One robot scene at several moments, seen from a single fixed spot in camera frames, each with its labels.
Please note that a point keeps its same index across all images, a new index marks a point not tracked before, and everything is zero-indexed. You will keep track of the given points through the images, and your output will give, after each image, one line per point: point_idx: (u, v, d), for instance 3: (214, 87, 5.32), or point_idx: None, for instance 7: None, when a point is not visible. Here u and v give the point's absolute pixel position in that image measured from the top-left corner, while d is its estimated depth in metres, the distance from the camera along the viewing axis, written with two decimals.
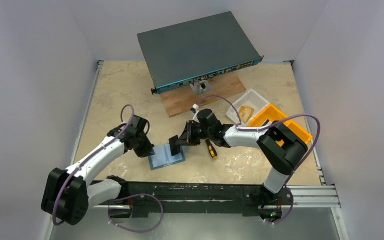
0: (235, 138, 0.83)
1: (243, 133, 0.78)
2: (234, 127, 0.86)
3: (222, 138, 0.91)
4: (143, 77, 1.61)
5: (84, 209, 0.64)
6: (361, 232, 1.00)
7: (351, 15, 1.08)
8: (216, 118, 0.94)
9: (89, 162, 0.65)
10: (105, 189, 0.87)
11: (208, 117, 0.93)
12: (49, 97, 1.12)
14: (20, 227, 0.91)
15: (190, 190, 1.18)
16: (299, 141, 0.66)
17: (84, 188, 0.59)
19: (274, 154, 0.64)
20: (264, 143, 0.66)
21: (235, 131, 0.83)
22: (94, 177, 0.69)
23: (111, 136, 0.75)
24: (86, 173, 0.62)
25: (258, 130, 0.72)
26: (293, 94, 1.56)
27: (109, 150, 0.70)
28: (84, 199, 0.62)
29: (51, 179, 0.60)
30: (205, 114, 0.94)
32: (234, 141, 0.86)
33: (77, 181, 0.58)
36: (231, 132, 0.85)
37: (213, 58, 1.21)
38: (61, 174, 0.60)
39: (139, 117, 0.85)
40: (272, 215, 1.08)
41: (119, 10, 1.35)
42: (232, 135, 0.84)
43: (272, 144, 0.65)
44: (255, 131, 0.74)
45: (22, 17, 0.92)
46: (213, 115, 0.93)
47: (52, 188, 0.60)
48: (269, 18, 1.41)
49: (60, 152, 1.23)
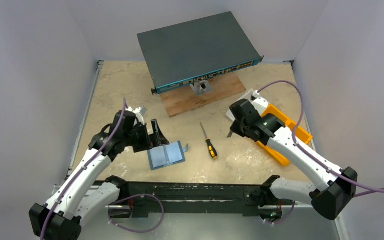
0: (286, 149, 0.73)
1: (304, 160, 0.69)
2: (290, 133, 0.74)
3: (261, 129, 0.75)
4: (143, 77, 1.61)
5: (78, 231, 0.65)
6: (361, 232, 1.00)
7: (352, 15, 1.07)
8: (251, 106, 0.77)
9: (70, 191, 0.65)
10: (103, 198, 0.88)
11: (243, 106, 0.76)
12: (50, 97, 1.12)
14: (20, 227, 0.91)
15: (190, 190, 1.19)
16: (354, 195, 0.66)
17: (68, 221, 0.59)
19: (333, 207, 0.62)
20: (332, 194, 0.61)
21: (291, 142, 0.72)
22: (83, 197, 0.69)
23: (93, 149, 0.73)
24: (66, 205, 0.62)
25: (330, 172, 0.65)
26: (293, 94, 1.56)
27: (90, 170, 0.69)
28: (74, 226, 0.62)
29: (33, 217, 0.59)
30: (238, 102, 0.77)
32: (280, 149, 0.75)
33: (58, 217, 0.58)
36: (284, 139, 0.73)
37: (213, 58, 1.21)
38: (42, 210, 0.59)
39: (126, 115, 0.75)
40: (272, 215, 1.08)
41: (119, 9, 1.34)
42: (285, 146, 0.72)
43: (339, 197, 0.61)
44: (325, 168, 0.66)
45: (23, 18, 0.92)
46: (248, 103, 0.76)
47: (35, 223, 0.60)
48: (270, 18, 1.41)
49: (60, 152, 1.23)
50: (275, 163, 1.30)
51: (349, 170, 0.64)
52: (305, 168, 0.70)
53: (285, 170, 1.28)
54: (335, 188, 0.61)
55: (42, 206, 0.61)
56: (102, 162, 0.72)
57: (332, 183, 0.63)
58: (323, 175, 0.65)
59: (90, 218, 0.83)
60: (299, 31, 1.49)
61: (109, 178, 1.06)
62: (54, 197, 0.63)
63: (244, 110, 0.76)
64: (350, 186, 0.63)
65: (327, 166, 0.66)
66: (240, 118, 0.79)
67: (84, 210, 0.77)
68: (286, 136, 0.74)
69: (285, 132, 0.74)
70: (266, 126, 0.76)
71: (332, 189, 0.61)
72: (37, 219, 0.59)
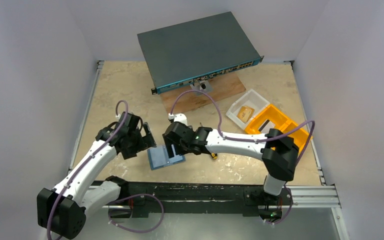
0: (220, 146, 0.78)
1: (237, 144, 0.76)
2: (216, 132, 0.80)
3: (198, 144, 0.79)
4: (143, 77, 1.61)
5: (83, 221, 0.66)
6: (360, 232, 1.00)
7: (352, 15, 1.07)
8: (183, 126, 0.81)
9: (78, 177, 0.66)
10: (103, 195, 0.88)
11: (177, 132, 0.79)
12: (49, 97, 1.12)
14: (20, 227, 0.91)
15: (190, 190, 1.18)
16: (294, 146, 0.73)
17: (76, 205, 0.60)
19: (280, 168, 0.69)
20: (270, 159, 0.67)
21: (221, 139, 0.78)
22: (89, 185, 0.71)
23: (101, 140, 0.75)
24: (75, 190, 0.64)
25: (258, 142, 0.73)
26: (293, 95, 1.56)
27: (98, 158, 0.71)
28: (80, 214, 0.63)
29: (40, 202, 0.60)
30: (170, 129, 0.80)
32: (216, 149, 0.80)
33: (67, 200, 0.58)
36: (214, 140, 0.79)
37: (212, 58, 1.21)
38: (50, 194, 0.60)
39: (131, 113, 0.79)
40: (272, 215, 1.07)
41: (118, 9, 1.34)
42: (218, 144, 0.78)
43: (276, 157, 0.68)
44: (252, 142, 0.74)
45: (22, 18, 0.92)
46: (179, 125, 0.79)
47: (42, 208, 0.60)
48: (269, 18, 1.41)
49: (60, 152, 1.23)
50: None
51: (272, 131, 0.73)
52: (241, 150, 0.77)
53: None
54: (268, 152, 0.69)
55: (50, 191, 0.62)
56: (109, 152, 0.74)
57: (263, 149, 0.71)
58: (255, 147, 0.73)
59: (91, 214, 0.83)
60: (299, 31, 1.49)
61: (109, 178, 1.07)
62: (62, 182, 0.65)
63: (178, 131, 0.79)
64: (281, 142, 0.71)
65: (253, 139, 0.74)
66: (178, 141, 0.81)
67: (88, 202, 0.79)
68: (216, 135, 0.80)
69: (214, 134, 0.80)
70: (200, 139, 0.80)
71: (267, 155, 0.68)
72: (46, 204, 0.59)
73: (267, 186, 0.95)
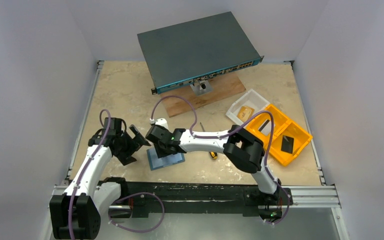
0: (192, 144, 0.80)
1: (203, 141, 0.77)
2: (188, 132, 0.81)
3: (172, 144, 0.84)
4: (143, 77, 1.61)
5: (98, 220, 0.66)
6: (361, 232, 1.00)
7: (352, 15, 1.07)
8: (161, 129, 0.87)
9: (85, 177, 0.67)
10: (107, 194, 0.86)
11: (155, 134, 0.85)
12: (49, 97, 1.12)
14: (20, 228, 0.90)
15: (190, 190, 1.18)
16: (257, 139, 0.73)
17: (91, 201, 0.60)
19: (241, 160, 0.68)
20: (230, 153, 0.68)
21: (192, 138, 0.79)
22: (95, 186, 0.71)
23: (93, 144, 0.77)
24: (86, 188, 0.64)
25: (220, 137, 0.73)
26: (293, 95, 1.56)
27: (98, 159, 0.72)
28: (95, 212, 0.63)
29: (53, 208, 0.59)
30: (149, 131, 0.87)
32: (191, 147, 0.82)
33: (82, 198, 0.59)
36: (186, 139, 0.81)
37: (212, 58, 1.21)
38: (62, 198, 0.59)
39: (114, 118, 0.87)
40: (272, 216, 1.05)
41: (118, 9, 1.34)
42: (189, 142, 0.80)
43: (237, 151, 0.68)
44: (216, 138, 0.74)
45: (22, 19, 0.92)
46: (157, 128, 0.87)
47: (57, 215, 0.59)
48: (269, 18, 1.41)
49: (60, 152, 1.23)
50: (275, 163, 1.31)
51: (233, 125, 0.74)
52: (210, 147, 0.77)
53: (285, 170, 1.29)
54: (229, 146, 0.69)
55: (61, 196, 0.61)
56: (105, 153, 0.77)
57: (225, 144, 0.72)
58: (220, 143, 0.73)
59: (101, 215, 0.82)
60: (299, 31, 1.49)
61: (107, 179, 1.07)
62: (70, 186, 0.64)
63: (155, 132, 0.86)
64: (242, 136, 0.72)
65: (217, 135, 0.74)
66: (157, 142, 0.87)
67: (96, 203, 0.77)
68: (187, 135, 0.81)
69: (186, 133, 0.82)
70: (174, 140, 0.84)
71: (227, 148, 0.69)
72: (61, 208, 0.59)
73: (262, 187, 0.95)
